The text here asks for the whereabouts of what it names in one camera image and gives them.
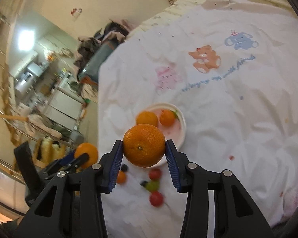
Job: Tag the floral cloth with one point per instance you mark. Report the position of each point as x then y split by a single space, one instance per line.
89 91

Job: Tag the white printed blanket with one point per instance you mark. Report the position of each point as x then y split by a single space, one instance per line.
238 129

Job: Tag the pink towel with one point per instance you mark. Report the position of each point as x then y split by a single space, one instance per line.
38 124

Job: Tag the small mandarin orange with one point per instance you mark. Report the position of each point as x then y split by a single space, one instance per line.
167 117
121 177

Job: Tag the dark purple grape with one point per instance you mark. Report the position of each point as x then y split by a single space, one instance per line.
124 167

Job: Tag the metal shelf rack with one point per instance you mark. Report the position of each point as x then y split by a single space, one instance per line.
62 101

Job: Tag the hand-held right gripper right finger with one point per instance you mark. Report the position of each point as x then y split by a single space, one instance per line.
172 168

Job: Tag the large orange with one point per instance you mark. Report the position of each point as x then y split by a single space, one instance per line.
144 145
147 119

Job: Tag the washing machine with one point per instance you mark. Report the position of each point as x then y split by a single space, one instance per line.
72 84

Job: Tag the white round plate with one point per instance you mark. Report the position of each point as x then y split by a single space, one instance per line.
175 133

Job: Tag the red cherry tomato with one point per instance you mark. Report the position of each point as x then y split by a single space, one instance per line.
155 174
156 198

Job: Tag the green grape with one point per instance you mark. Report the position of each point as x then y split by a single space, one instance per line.
153 185

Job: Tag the pile of clothes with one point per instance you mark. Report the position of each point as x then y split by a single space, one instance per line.
106 34

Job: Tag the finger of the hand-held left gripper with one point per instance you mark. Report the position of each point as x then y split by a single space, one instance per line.
81 158

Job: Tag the red wall sticker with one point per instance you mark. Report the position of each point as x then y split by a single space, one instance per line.
75 11

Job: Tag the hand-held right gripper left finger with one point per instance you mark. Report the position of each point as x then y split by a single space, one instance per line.
115 163

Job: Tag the white kitchen cabinet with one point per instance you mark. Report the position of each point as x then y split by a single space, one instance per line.
31 67

